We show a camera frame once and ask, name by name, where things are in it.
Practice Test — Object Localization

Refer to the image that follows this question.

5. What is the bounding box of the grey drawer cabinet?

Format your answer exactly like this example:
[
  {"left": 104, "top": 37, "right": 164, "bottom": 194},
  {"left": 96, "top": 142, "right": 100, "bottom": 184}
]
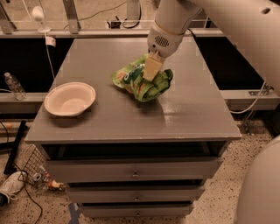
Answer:
[{"left": 26, "top": 37, "right": 241, "bottom": 207}]

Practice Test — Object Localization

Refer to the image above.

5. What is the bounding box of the top drawer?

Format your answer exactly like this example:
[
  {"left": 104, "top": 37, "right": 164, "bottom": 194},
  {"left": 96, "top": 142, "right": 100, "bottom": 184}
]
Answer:
[{"left": 45, "top": 157, "right": 222, "bottom": 183}]

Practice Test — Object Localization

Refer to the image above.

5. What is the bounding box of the bottom drawer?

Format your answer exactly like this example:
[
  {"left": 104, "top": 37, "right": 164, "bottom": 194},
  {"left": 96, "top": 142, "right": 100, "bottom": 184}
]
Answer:
[{"left": 80, "top": 204, "right": 193, "bottom": 218}]

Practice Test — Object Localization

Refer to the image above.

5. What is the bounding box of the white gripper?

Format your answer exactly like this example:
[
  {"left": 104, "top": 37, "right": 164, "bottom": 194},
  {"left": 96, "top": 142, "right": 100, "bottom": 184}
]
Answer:
[{"left": 143, "top": 21, "right": 185, "bottom": 81}]

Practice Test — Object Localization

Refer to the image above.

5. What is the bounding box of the drawer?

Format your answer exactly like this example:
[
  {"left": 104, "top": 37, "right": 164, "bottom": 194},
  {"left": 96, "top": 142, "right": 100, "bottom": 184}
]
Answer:
[
  {"left": 66, "top": 185, "right": 205, "bottom": 203},
  {"left": 80, "top": 204, "right": 193, "bottom": 218},
  {"left": 45, "top": 157, "right": 222, "bottom": 183}
]

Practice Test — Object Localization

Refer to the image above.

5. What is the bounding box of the black metal bar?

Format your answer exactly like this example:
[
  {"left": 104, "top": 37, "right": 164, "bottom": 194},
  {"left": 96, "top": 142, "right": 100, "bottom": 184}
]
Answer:
[{"left": 3, "top": 121, "right": 26, "bottom": 175}]

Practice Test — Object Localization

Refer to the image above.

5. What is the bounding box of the middle drawer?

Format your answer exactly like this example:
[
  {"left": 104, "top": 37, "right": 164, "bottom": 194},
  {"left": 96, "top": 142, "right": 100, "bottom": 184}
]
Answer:
[{"left": 66, "top": 185, "right": 205, "bottom": 203}]

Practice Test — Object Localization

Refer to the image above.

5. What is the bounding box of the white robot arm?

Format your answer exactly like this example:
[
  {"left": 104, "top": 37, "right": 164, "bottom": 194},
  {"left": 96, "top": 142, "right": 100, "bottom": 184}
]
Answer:
[{"left": 143, "top": 0, "right": 280, "bottom": 224}]

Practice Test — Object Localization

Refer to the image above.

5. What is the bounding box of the black floor cable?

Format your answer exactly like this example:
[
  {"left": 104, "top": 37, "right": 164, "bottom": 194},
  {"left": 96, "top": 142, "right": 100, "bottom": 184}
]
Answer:
[{"left": 0, "top": 120, "right": 44, "bottom": 224}]

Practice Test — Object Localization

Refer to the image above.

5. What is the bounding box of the green rice chip bag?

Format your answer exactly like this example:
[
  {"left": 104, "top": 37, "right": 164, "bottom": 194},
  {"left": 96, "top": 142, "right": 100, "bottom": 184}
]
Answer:
[{"left": 111, "top": 54, "right": 173, "bottom": 102}]

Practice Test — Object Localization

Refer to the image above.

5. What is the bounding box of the white paper bowl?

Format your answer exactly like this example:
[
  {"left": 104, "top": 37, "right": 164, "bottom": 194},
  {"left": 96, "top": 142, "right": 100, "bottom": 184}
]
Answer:
[{"left": 44, "top": 82, "right": 96, "bottom": 116}]

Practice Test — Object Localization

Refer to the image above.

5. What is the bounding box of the wire mesh basket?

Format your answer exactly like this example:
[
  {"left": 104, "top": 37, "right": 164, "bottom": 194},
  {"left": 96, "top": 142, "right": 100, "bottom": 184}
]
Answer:
[{"left": 23, "top": 144, "right": 46, "bottom": 188}]

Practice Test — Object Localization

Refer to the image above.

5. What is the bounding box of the clear plastic water bottle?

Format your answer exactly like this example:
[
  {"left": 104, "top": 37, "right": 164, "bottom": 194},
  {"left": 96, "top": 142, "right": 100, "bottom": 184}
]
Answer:
[{"left": 4, "top": 73, "right": 27, "bottom": 101}]

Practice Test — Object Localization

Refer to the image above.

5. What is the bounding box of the white desk lamp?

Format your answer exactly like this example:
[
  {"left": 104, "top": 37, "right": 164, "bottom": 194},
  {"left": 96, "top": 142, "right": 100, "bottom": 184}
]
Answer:
[{"left": 31, "top": 6, "right": 51, "bottom": 33}]

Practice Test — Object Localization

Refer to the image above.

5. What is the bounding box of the white sneaker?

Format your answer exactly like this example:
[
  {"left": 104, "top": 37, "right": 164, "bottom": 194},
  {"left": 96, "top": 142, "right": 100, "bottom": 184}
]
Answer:
[{"left": 0, "top": 171, "right": 26, "bottom": 207}]

